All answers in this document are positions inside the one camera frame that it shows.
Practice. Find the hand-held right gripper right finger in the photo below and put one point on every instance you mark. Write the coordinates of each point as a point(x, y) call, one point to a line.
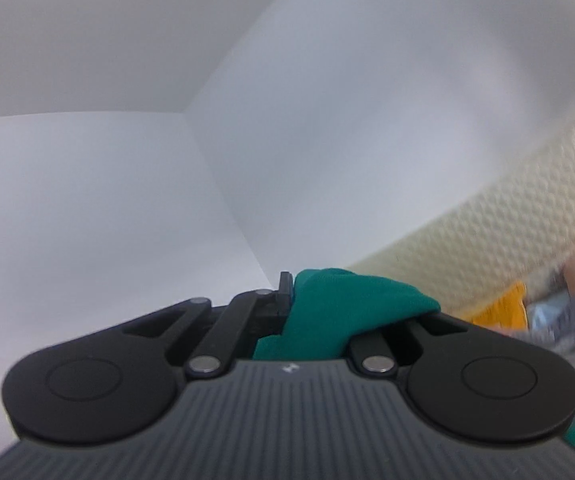
point(375, 347)

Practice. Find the yellow cloth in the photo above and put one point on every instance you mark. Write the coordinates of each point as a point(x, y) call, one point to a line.
point(505, 310)

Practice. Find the green sweatshirt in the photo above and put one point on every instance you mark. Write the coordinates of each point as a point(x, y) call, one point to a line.
point(337, 305)

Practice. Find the patchwork blanket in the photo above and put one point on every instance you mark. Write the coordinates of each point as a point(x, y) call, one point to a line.
point(562, 320)

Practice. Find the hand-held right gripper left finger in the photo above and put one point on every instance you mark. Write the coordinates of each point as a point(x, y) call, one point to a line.
point(285, 291)

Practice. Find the cream quilted headboard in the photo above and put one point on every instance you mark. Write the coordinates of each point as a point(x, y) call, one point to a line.
point(507, 220)

